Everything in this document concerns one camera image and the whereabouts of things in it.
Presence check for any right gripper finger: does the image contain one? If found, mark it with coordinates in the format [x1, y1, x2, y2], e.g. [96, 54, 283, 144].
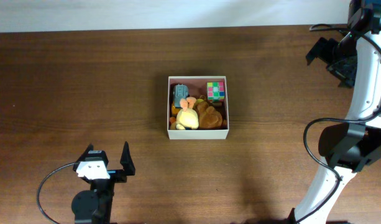
[305, 37, 342, 65]
[338, 80, 354, 88]

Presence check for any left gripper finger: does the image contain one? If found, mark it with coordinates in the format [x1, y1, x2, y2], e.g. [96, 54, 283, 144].
[73, 144, 109, 171]
[120, 141, 135, 175]

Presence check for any yellow plush rabbit toy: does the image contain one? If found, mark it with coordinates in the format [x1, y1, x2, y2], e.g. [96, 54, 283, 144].
[169, 96, 199, 130]

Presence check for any yellow grey toy truck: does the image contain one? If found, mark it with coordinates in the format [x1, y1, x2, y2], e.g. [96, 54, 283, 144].
[171, 84, 189, 117]

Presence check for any brown plush toy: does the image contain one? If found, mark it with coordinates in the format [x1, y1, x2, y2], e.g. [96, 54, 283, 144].
[193, 98, 227, 130]

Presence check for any multicoloured puzzle cube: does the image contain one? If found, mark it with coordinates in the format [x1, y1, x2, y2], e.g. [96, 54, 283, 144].
[206, 82, 226, 103]

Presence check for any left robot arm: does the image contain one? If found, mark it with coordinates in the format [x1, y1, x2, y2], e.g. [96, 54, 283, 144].
[71, 142, 135, 224]

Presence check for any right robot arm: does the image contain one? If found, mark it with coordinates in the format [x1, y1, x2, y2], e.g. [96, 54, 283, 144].
[286, 0, 381, 223]

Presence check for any white cardboard box red interior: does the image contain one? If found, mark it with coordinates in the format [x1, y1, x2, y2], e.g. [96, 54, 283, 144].
[166, 76, 230, 140]

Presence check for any left black cable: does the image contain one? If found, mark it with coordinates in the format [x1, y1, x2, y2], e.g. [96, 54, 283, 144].
[36, 162, 78, 224]

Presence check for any black cable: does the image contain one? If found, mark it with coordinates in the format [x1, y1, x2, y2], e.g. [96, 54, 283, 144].
[291, 23, 381, 224]
[36, 162, 78, 224]

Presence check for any right black cable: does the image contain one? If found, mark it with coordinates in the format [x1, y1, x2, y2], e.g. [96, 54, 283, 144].
[291, 23, 381, 224]

